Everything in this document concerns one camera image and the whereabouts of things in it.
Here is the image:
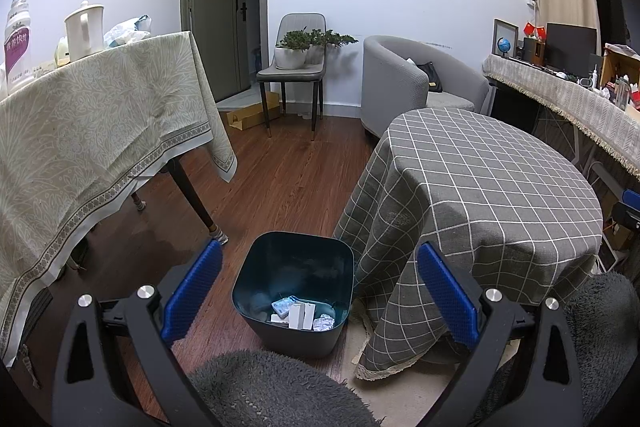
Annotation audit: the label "beige floor rug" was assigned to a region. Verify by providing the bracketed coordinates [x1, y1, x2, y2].
[325, 312, 481, 413]

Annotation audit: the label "framed picture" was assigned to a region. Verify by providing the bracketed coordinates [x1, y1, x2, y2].
[492, 18, 519, 58]

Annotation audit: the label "dark wooden table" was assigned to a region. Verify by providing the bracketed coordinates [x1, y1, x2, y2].
[131, 157, 228, 245]

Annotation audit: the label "grey dining chair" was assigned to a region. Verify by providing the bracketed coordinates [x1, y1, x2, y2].
[256, 13, 328, 142]

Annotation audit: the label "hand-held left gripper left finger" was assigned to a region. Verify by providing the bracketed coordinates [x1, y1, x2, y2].
[52, 238, 224, 427]

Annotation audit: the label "brown wooden speaker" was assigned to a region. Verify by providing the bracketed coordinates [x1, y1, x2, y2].
[522, 37, 546, 64]

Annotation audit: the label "white plastic bag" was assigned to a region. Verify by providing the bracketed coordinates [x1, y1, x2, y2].
[102, 14, 152, 48]

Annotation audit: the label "beige fringed desk cloth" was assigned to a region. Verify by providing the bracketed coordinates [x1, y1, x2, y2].
[482, 54, 640, 180]

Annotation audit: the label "purple label plastic bottle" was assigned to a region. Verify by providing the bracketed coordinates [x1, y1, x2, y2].
[4, 0, 36, 92]

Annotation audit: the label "grey armchair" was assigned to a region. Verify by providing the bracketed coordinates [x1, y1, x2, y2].
[362, 35, 491, 138]

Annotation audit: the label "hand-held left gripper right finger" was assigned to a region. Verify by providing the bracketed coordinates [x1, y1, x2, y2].
[416, 241, 586, 427]

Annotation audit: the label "black monitor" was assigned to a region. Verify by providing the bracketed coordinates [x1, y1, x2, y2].
[545, 23, 598, 70]

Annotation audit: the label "dark teal trash bin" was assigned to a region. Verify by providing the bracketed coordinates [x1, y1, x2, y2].
[231, 231, 356, 360]

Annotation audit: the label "grey checked tablecloth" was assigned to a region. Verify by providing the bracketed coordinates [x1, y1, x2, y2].
[332, 107, 603, 383]

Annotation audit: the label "beige patterned tablecloth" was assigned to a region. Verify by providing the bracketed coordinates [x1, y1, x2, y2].
[0, 31, 238, 368]

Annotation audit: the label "grey door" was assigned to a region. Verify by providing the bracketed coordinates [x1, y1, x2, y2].
[181, 0, 271, 102]

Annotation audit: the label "flat brown cardboard box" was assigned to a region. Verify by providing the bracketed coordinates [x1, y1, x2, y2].
[220, 92, 281, 131]

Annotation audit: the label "white electric kettle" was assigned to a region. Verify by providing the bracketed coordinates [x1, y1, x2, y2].
[64, 1, 106, 62]

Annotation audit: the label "potted plant in white pot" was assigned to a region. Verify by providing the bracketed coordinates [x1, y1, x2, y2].
[275, 31, 310, 70]

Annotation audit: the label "blue wet wipes packet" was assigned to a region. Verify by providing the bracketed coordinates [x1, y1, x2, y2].
[271, 297, 296, 319]

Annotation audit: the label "person's grey fleece pants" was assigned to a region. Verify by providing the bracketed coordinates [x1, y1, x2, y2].
[187, 272, 640, 427]

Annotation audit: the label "spreading green potted plant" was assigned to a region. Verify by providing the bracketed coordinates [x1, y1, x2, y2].
[305, 28, 359, 64]

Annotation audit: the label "black handbag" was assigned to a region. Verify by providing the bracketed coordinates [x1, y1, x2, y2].
[415, 61, 444, 94]

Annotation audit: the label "open cardboard box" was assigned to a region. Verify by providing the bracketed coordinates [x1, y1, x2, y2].
[600, 43, 640, 110]

